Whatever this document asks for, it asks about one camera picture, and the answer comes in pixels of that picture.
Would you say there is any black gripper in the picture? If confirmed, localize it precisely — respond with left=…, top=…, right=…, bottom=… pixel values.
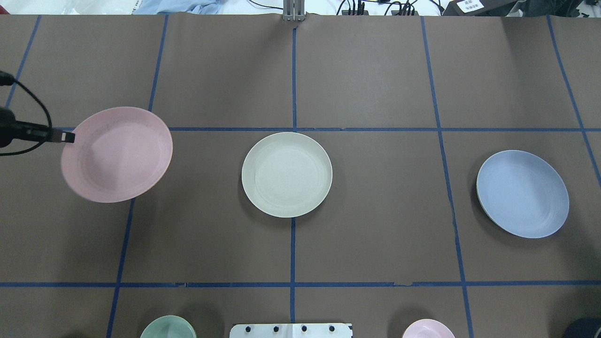
left=0, top=108, right=76, bottom=148

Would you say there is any pink plate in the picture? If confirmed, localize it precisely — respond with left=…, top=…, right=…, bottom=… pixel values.
left=61, top=107, right=173, bottom=203

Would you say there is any clear plastic bag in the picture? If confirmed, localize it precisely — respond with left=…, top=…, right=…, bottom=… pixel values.
left=61, top=0, right=143, bottom=15

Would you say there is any light blue shirt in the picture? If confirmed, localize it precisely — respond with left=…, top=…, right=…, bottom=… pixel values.
left=132, top=0, right=221, bottom=15

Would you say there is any green bowl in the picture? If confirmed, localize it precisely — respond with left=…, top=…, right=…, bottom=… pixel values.
left=140, top=315, right=197, bottom=338

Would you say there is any cream plate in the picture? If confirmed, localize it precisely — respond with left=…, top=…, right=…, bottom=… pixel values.
left=241, top=132, right=333, bottom=218

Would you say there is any black power strip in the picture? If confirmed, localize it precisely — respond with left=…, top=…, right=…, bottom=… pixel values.
left=336, top=0, right=419, bottom=16

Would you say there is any pink bowl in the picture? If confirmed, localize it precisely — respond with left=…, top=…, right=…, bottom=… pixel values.
left=402, top=319, right=455, bottom=338

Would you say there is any small black box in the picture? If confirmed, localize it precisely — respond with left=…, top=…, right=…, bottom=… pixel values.
left=442, top=0, right=527, bottom=17

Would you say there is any blue plate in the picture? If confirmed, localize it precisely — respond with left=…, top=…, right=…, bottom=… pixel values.
left=475, top=150, right=570, bottom=239

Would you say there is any dark blue pot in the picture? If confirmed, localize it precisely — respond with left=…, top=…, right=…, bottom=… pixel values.
left=562, top=317, right=601, bottom=338

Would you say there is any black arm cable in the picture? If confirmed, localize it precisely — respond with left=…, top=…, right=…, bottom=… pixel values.
left=0, top=70, right=53, bottom=157

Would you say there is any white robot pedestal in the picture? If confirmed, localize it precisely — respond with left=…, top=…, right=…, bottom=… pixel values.
left=229, top=323, right=354, bottom=338

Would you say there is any aluminium frame post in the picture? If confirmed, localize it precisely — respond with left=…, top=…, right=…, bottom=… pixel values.
left=283, top=0, right=306, bottom=22

